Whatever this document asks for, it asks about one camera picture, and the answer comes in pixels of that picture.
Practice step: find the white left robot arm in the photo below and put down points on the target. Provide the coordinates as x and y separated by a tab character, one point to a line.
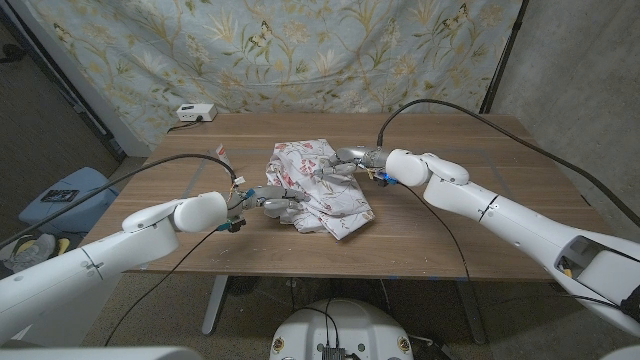
125	250

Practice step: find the floral printed backdrop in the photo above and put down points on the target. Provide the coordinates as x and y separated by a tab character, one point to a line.
300	60

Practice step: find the white power strip box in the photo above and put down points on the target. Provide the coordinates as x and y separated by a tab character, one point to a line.
197	112

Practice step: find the blue storage box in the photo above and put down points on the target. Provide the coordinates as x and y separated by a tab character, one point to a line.
80	215

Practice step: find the grey sneaker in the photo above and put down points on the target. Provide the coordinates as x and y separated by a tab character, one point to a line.
30	252

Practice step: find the black backdrop stand pole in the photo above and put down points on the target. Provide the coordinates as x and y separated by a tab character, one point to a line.
502	55

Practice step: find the white table leg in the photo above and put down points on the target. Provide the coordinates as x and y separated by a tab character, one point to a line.
472	315
216	305

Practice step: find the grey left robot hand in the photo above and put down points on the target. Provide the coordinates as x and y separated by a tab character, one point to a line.
272	197

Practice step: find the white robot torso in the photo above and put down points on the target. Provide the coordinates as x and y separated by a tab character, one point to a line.
350	325

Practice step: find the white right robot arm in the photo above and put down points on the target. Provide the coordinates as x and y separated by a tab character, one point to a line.
525	225

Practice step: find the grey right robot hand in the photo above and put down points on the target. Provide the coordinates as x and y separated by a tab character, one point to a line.
352	159

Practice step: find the black device with label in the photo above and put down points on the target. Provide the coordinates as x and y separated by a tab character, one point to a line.
60	195

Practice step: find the white floral cloth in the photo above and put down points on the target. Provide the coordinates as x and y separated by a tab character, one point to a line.
325	195

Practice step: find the white toothpaste tube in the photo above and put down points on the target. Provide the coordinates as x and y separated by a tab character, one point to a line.
222	154

